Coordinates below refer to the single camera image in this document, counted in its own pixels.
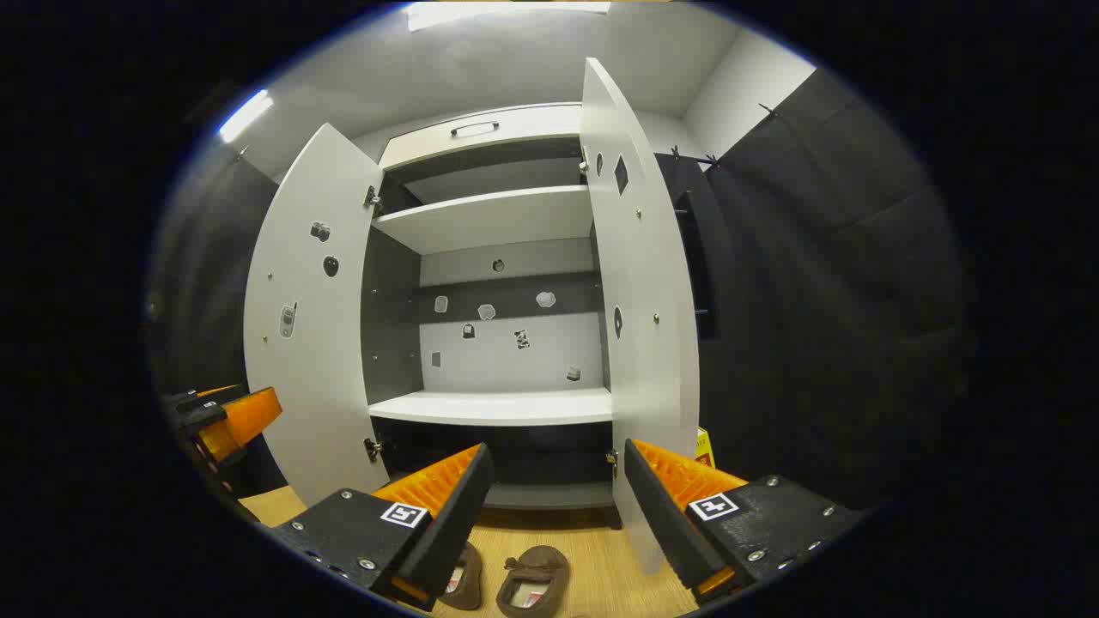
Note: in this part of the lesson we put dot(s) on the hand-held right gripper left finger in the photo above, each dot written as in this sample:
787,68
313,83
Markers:
446,524

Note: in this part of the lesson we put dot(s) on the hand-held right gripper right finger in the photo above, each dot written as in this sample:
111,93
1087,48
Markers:
665,524

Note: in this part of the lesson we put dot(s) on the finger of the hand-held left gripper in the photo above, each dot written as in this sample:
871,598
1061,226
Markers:
253,414
220,442

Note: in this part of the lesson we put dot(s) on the brown fuzzy shoe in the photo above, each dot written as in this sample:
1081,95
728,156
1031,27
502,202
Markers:
468,584
532,579

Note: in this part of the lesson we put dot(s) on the white shoe cabinet door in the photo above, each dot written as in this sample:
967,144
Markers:
318,360
644,275

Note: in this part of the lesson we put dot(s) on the white shoe cabinet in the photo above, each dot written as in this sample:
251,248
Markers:
515,352

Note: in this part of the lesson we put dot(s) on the white cabinet shelf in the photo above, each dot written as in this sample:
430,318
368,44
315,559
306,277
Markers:
498,406
489,215

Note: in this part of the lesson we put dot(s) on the white cabinet drawer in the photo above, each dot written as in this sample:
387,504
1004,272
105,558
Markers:
532,133

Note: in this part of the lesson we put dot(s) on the black backdrop cloth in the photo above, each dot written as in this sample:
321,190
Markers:
824,300

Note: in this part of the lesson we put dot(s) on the ceiling light panel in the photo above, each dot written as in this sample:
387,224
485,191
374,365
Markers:
506,13
245,116

